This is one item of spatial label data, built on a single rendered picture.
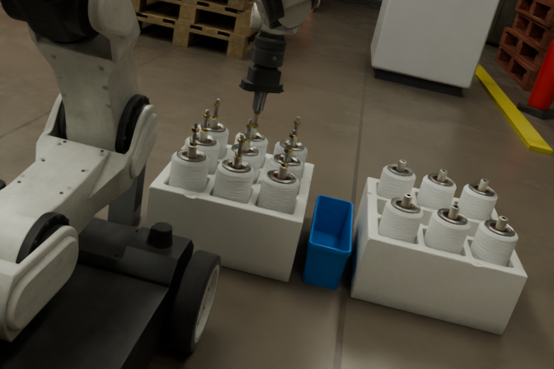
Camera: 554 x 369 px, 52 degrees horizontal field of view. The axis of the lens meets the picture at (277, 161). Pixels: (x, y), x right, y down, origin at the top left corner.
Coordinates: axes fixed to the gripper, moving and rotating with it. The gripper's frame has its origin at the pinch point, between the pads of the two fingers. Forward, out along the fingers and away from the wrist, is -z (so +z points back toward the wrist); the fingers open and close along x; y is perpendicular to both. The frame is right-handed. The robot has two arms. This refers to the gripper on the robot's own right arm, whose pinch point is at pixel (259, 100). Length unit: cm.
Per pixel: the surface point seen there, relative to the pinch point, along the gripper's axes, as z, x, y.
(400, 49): -13, -174, -159
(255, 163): -13.1, 4.8, 14.3
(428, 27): 5, -185, -152
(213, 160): -15.2, 14.2, 7.9
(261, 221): -20.9, 8.7, 31.5
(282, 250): -27.5, 3.2, 35.0
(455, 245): -16, -33, 54
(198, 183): -16.8, 21.5, 18.1
